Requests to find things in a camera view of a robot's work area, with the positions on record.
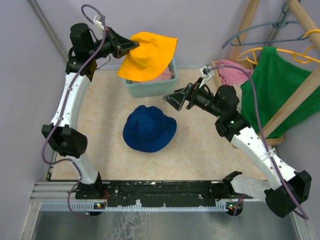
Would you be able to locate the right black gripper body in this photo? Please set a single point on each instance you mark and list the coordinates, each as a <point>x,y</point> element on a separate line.
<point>197,95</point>

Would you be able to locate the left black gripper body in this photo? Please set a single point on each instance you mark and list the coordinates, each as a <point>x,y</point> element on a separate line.
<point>108,46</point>

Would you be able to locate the pink cloth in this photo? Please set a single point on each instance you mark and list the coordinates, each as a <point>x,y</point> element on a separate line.
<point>165,75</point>

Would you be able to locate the yellow bucket hat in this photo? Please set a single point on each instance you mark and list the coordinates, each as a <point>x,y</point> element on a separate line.
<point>150,59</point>

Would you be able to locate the teal plastic bin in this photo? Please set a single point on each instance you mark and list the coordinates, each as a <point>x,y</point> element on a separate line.
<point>153,88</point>

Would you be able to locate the blue bucket hat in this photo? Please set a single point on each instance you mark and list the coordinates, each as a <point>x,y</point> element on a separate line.
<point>148,129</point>

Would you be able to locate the wooden clothes rack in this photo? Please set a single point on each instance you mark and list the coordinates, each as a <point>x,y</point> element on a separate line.
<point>249,108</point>

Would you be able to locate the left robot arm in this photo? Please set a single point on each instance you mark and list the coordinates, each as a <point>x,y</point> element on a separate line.
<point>62,133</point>

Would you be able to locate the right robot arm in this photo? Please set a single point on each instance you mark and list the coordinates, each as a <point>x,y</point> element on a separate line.
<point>284,189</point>

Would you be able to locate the pink garment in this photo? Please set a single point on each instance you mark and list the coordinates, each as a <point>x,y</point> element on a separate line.
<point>232,76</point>

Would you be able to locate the green tank top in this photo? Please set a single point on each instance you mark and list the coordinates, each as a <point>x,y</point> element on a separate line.
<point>275,80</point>

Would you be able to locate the grey-blue clothes hanger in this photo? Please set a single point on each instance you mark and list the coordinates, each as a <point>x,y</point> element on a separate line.
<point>235,40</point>

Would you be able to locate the yellow clothes hanger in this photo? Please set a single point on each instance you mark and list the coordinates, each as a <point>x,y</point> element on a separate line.
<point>302,49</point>

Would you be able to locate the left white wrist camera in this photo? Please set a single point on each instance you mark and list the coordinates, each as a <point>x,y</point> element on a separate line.
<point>98,23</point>

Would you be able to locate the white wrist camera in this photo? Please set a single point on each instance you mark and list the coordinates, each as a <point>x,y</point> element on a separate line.
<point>207,72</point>
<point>98,23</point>

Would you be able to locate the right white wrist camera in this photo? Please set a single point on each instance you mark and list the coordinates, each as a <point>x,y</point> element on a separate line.
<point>207,72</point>

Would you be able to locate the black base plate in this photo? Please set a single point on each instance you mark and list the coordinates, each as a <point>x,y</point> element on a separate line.
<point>155,200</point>

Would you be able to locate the white toothed cable strip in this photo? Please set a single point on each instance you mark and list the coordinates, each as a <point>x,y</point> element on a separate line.
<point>94,206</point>

